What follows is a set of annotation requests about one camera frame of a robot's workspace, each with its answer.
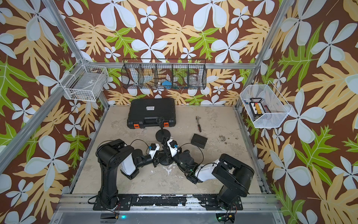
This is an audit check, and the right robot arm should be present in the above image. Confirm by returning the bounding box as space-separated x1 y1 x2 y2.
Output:
173 150 255 210

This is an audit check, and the screw box in basket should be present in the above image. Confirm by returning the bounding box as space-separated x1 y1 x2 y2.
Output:
249 98 266 118

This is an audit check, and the black wire basket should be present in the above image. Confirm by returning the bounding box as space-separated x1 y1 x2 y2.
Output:
120 58 208 90

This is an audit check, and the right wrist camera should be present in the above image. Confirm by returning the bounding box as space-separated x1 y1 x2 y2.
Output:
167 139 179 158

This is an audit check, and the black phone holder plate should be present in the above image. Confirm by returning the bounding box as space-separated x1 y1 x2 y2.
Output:
191 133 208 149

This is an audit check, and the black round base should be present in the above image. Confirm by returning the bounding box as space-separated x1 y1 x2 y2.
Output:
155 129 171 142
159 156 173 166

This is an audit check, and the blue object in basket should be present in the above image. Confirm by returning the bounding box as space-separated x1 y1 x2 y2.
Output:
162 80 172 89

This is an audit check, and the black plastic tool case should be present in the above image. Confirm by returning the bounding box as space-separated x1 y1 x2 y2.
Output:
127 98 176 129

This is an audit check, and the black stand pole with clip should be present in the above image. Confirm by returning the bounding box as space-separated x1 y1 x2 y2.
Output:
156 117 164 132

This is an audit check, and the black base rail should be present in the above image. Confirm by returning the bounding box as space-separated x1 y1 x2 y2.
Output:
88 194 243 211

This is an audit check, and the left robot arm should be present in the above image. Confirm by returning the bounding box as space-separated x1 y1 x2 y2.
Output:
93 139 166 212

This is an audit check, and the white wire basket left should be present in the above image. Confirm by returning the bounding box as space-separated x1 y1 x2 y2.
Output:
62 59 109 102

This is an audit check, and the white wire basket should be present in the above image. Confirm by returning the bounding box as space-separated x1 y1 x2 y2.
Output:
240 81 292 129
62 59 109 102

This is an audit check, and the red handled ratchet wrench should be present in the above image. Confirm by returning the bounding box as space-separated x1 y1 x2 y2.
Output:
195 116 202 133

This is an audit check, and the white wire basket right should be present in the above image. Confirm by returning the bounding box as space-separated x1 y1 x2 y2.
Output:
240 81 292 129

